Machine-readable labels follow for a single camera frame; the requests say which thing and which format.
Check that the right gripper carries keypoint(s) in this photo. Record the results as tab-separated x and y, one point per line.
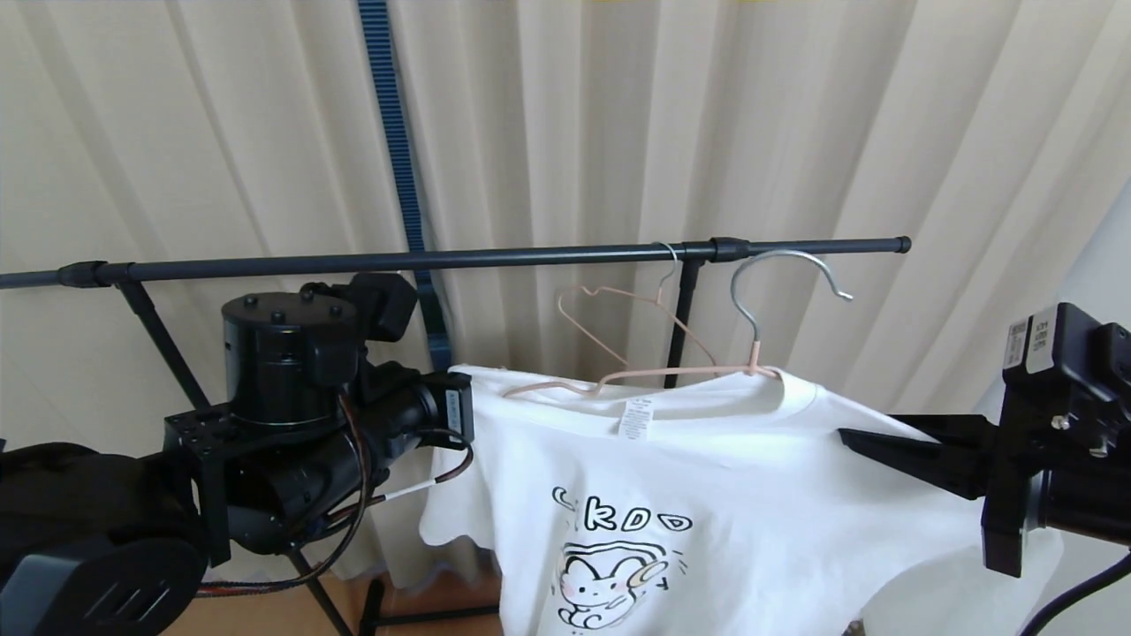
1007	530

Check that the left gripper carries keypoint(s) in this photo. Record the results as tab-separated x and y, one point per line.
389	424

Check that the white printed t-shirt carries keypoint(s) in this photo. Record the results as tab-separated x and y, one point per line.
751	495

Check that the pink clothes hanger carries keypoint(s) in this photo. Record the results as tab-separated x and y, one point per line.
614	354
754	356

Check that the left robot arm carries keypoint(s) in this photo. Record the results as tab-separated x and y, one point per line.
88	530

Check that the black clothes rack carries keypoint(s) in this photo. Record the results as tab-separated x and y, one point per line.
530	256

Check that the window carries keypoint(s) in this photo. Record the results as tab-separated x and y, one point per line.
393	132

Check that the beige curtain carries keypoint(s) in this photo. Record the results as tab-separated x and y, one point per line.
795	132
177	132

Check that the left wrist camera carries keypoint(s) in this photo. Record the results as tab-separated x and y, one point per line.
380	305

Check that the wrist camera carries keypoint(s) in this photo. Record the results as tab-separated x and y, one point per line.
1060	353
380	305

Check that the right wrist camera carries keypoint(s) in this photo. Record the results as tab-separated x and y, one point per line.
1060	353

